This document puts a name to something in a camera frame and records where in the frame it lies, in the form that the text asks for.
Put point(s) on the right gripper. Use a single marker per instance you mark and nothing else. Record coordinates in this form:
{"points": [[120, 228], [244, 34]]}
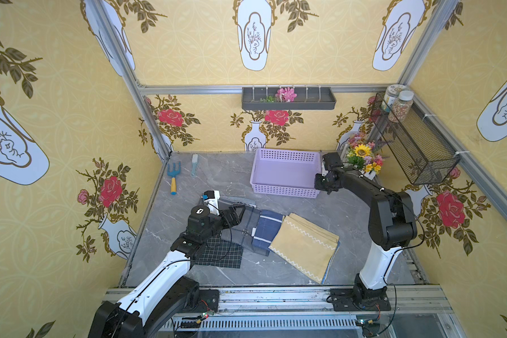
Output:
{"points": [[324, 182]]}

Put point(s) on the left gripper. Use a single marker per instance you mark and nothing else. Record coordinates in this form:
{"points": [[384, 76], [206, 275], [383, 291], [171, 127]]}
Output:
{"points": [[232, 216]]}

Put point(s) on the grey checked pillowcase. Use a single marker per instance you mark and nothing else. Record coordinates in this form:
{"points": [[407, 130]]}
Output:
{"points": [[242, 234]]}

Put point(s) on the navy striped pillowcase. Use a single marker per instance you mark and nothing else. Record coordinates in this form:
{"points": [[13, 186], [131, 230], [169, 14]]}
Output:
{"points": [[268, 226]]}

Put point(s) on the purple plastic basket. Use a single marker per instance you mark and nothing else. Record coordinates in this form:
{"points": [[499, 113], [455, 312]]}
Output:
{"points": [[285, 173]]}

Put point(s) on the yellow pillowcase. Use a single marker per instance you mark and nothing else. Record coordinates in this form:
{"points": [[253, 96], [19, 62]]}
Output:
{"points": [[305, 246]]}

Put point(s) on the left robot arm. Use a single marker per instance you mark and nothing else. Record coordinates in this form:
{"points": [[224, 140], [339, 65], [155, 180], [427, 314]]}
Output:
{"points": [[167, 290]]}

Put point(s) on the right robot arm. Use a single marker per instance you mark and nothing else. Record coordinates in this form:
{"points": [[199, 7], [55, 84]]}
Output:
{"points": [[391, 226]]}

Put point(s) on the black grid folded pillowcase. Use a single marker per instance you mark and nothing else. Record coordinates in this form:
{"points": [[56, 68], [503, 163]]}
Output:
{"points": [[219, 253]]}

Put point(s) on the flower pot white fence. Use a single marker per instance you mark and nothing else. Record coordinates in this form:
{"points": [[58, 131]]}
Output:
{"points": [[362, 155]]}

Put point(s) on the light blue small brush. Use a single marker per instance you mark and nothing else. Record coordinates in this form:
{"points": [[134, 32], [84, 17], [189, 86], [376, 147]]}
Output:
{"points": [[195, 161]]}

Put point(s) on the blue garden fork toy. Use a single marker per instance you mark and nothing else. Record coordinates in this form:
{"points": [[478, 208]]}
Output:
{"points": [[173, 170]]}

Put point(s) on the pink artificial flower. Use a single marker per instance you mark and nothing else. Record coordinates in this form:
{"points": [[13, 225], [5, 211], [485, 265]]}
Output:
{"points": [[286, 94]]}

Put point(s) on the jar with white lid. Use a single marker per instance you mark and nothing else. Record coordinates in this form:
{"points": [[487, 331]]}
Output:
{"points": [[401, 106]]}

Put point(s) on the jar with patterned lid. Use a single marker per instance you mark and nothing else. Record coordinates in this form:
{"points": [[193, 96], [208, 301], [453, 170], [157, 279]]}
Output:
{"points": [[390, 95]]}

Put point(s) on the left circuit board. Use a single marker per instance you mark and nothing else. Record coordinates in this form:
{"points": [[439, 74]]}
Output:
{"points": [[194, 322]]}

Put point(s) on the circuit board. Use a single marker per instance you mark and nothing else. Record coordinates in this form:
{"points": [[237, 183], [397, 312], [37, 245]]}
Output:
{"points": [[194, 322], [370, 324]]}

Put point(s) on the right circuit board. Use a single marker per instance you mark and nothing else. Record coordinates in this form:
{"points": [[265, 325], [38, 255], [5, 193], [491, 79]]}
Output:
{"points": [[370, 324]]}

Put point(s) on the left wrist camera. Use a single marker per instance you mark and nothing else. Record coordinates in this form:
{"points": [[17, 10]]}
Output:
{"points": [[210, 199]]}

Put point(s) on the black wire mesh shelf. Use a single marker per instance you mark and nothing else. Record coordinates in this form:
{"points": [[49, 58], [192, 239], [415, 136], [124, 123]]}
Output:
{"points": [[421, 150]]}

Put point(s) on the dark grey wall shelf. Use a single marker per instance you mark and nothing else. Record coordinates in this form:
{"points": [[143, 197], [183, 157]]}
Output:
{"points": [[272, 98]]}

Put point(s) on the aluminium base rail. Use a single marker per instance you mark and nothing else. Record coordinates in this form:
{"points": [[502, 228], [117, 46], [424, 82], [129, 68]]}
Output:
{"points": [[420, 311]]}

